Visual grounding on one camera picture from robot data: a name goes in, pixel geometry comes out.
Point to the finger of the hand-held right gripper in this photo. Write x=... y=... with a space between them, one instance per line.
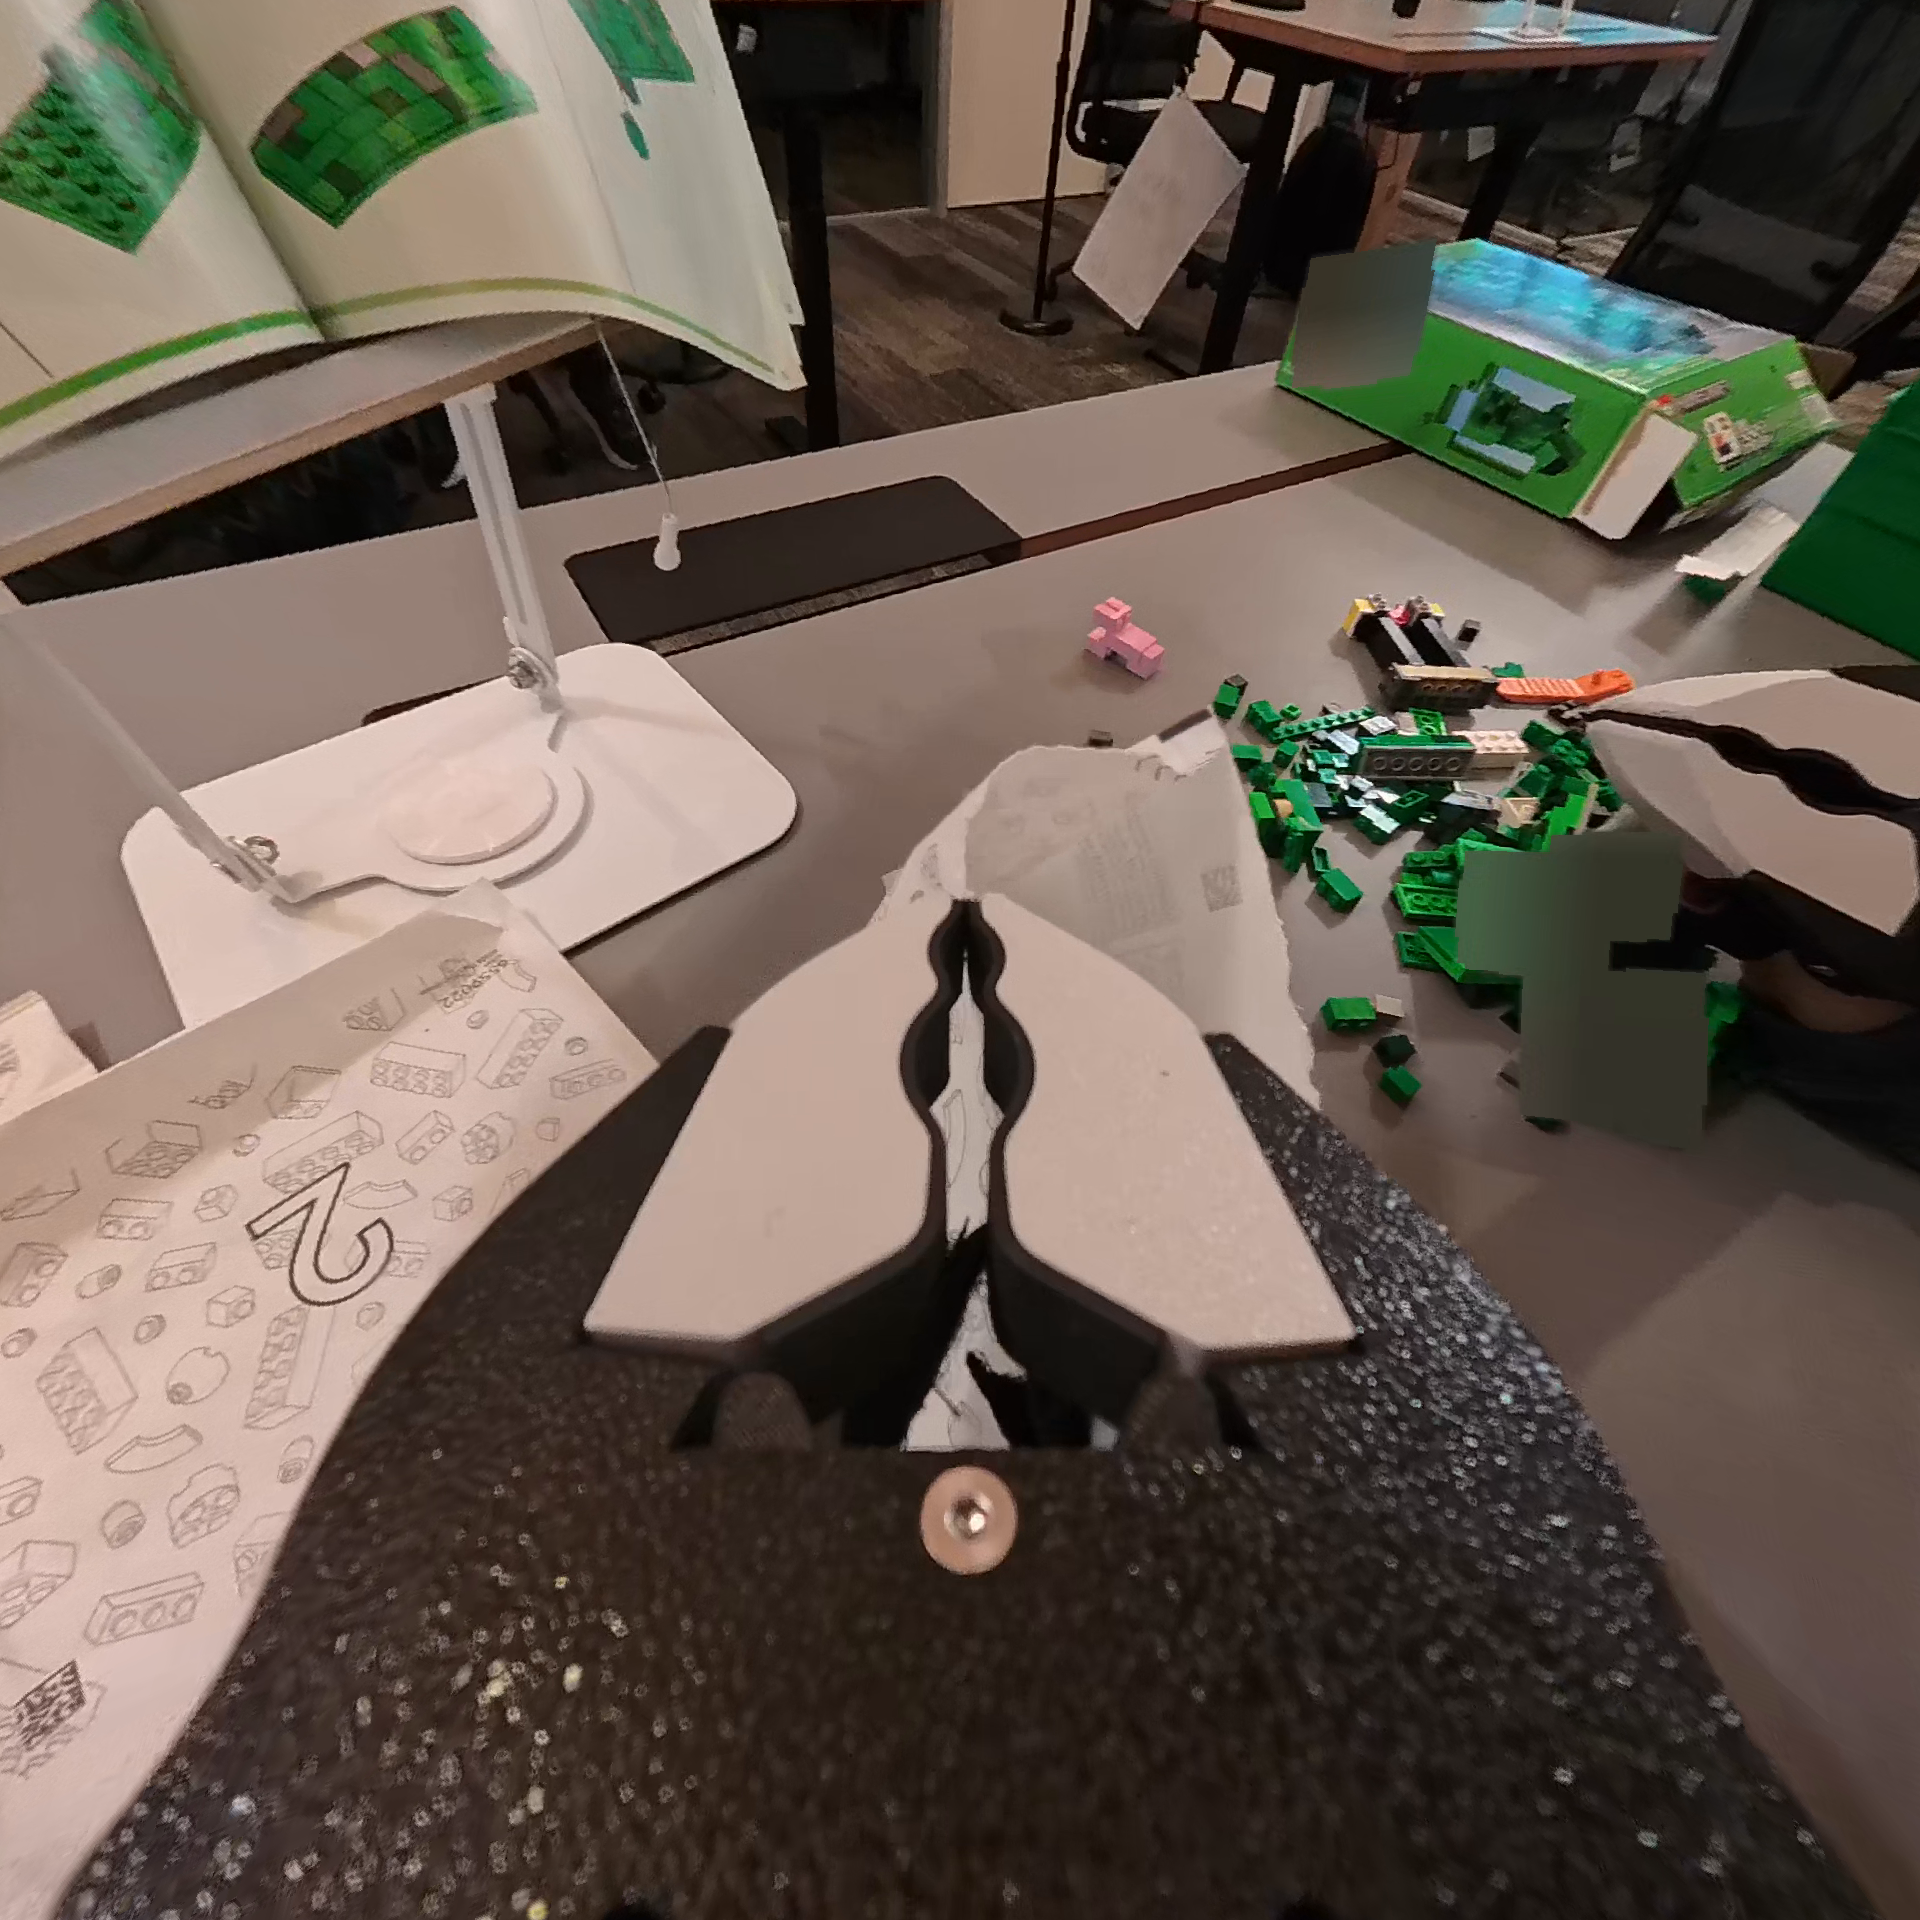
x=1801 y=714
x=1726 y=811

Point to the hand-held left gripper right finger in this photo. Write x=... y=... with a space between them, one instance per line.
x=1154 y=1189

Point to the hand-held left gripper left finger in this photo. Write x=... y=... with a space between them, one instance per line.
x=781 y=1169

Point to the torn white paper bag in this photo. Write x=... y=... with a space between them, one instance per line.
x=1139 y=856

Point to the pile of toy bricks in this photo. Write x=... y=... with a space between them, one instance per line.
x=1349 y=778

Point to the grey desk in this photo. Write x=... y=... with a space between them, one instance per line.
x=899 y=674

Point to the wooden office desk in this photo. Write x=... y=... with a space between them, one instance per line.
x=1438 y=41

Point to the black desk leg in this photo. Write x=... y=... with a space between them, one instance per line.
x=810 y=227

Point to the person's right hand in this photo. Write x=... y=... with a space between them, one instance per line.
x=1836 y=999

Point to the white paper scrap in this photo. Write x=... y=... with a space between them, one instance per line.
x=1735 y=557

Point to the green flat cardboard panel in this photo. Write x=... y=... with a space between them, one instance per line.
x=1856 y=526

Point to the orange brick separator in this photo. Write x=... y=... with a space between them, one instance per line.
x=1564 y=688

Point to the dark grey toy plate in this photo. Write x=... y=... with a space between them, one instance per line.
x=1438 y=688

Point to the green toy set box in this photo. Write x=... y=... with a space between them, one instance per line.
x=1575 y=404

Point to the white book stand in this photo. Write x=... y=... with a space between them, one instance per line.
x=644 y=778

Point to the pink toy pig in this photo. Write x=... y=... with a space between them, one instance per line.
x=1126 y=641

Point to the black office chair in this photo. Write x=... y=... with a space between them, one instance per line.
x=1126 y=77
x=1785 y=136

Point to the white printed paper bag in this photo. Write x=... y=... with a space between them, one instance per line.
x=38 y=1048
x=196 y=1200

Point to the black bag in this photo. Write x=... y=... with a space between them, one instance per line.
x=1315 y=209

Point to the white paper sheet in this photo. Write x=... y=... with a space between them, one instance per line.
x=1161 y=209

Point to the black floor stand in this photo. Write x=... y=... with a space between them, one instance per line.
x=1040 y=304

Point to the open instruction booklet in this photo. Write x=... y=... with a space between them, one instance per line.
x=419 y=164

